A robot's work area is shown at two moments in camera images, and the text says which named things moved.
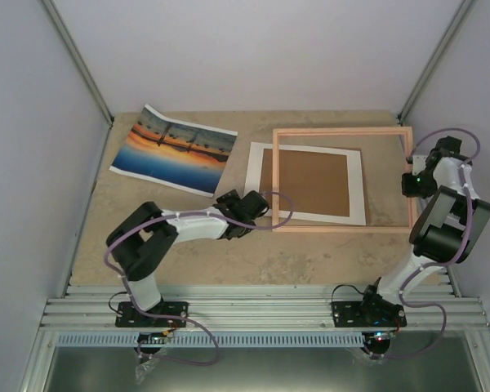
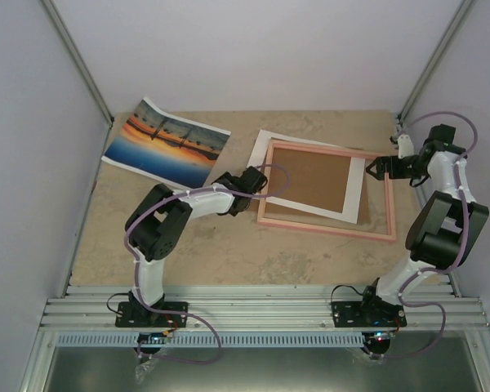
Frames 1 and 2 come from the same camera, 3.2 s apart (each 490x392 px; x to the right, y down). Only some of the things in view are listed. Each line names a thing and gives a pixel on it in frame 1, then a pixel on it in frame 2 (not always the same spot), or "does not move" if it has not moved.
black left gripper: [229, 198] -> [225, 176]
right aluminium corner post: [451, 33] does not move
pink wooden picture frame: [412, 226] -> [263, 220]
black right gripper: [411, 192] -> [382, 162]
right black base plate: [350, 314] does not move
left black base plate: [129, 315] does not move
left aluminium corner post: [52, 14] does not move
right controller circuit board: [380, 336] does not move
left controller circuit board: [152, 337] does not move
